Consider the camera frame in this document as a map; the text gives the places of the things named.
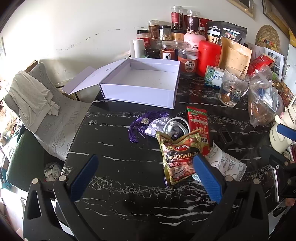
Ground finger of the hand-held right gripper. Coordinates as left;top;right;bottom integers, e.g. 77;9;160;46
259;146;296;172
276;123;296;142

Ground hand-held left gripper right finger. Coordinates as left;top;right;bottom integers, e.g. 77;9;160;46
192;154;270;241

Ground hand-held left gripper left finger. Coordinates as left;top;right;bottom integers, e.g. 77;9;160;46
23;154;102;241

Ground white printed packet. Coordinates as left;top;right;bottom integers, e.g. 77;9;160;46
191;141;247;183

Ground gold cereal packet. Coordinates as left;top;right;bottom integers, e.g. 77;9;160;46
156;129;204;186

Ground grey translucent rectangular case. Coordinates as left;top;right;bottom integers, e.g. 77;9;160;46
217;127;233;146

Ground red snack packet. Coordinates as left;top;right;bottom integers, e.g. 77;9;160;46
186;106;211;156

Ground white charging cable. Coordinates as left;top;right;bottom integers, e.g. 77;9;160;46
162;116;190;140

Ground silver patterned sachet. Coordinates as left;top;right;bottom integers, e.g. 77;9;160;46
145;117;172;138

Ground white gift box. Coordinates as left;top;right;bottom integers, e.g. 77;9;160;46
61;58;181;109

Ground white figurine mug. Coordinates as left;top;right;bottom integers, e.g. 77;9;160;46
269;99;296;154

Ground crumpled paper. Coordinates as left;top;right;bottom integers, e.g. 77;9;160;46
43;162;63;182

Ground clear plastic bag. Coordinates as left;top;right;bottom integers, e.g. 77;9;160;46
247;66;285;128

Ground grey leaf-pattern chair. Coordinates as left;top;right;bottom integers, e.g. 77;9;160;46
5;62;93;162

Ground green cushion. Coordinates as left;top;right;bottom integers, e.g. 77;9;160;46
6;128;45;192

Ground glass mug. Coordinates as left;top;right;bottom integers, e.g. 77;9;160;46
218;66;250;107

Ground red foil packet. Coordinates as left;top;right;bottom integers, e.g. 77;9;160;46
247;54;275;76

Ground printed paper sheets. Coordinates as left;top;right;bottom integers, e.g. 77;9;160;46
247;42;285;80

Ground kraft paper pouch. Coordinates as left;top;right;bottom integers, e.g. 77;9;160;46
218;37;253;76

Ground blue white medicine box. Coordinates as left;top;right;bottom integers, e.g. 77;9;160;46
203;65;228;90

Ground grey garment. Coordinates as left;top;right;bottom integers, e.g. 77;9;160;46
9;70;61;132

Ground red plastic canister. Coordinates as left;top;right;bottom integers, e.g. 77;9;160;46
196;40;223;77

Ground black printed pouch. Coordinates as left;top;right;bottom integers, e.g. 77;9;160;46
206;20;248;45

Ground large clear jar orange label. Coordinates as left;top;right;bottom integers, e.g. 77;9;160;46
178;46;199;77

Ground pink jar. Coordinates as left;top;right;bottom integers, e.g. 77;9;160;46
184;32;207;48

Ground red powder jar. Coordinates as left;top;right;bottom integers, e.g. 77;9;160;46
161;40;176;60

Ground red carton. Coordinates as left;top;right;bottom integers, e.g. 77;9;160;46
200;17;209;38

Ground white paper roll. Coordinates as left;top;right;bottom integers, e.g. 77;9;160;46
133;39;145;59

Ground tall jar dark label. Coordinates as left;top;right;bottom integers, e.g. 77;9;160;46
186;10;201;36

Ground golden powder jar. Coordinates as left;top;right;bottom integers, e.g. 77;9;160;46
172;29;187;42

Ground black-lid jar pale slices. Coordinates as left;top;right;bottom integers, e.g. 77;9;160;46
159;25;173;42

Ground red seasoning jar black lid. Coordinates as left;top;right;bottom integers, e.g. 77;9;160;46
136;29;151;49

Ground clear jar brown label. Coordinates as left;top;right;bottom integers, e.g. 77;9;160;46
148;20;161;42

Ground tall jar red label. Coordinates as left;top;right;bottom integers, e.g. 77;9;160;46
171;6;185;31

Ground wooden picture frame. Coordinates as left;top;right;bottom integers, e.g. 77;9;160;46
262;0;292;31

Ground gold picture frame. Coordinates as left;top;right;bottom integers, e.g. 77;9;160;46
228;0;255;18

